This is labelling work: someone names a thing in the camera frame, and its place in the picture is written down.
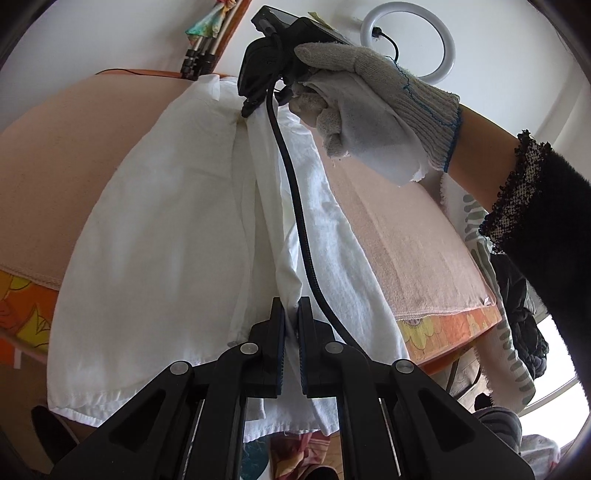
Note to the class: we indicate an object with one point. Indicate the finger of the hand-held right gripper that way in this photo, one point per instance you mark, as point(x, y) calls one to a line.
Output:
point(249, 107)

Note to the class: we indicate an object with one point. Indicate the colourful patterned scarf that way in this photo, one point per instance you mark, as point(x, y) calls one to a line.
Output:
point(207, 23)

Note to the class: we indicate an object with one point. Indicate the person's right forearm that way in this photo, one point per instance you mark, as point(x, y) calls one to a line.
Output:
point(545, 207)

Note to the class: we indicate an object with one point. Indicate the red floral cloth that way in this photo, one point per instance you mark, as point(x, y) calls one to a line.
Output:
point(300, 450)

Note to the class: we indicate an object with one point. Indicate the white long-sleeved shirt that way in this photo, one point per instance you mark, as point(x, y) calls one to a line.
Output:
point(161, 230)

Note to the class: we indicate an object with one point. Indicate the person's right hand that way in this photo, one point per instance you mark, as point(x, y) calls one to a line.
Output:
point(383, 115)

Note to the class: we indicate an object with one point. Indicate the grey metal chair frame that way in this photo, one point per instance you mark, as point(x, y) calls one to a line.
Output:
point(551, 392)

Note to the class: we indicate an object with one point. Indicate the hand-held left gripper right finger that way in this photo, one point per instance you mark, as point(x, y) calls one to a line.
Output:
point(302, 341)

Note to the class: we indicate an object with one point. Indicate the folded metal tripod stand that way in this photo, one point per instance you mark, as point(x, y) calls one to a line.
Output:
point(201, 53)

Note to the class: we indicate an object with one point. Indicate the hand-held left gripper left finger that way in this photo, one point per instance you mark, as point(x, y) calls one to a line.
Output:
point(278, 341)

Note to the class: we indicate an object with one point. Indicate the dark cloth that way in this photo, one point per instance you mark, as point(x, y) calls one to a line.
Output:
point(521, 314)

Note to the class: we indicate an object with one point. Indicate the green and white patterned pillow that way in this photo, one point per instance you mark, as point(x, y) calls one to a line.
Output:
point(508, 357)

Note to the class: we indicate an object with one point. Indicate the orange wooden board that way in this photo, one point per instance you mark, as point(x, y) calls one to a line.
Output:
point(233, 37)

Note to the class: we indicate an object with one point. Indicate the pink towel mat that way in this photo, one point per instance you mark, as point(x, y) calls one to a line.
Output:
point(69, 161)

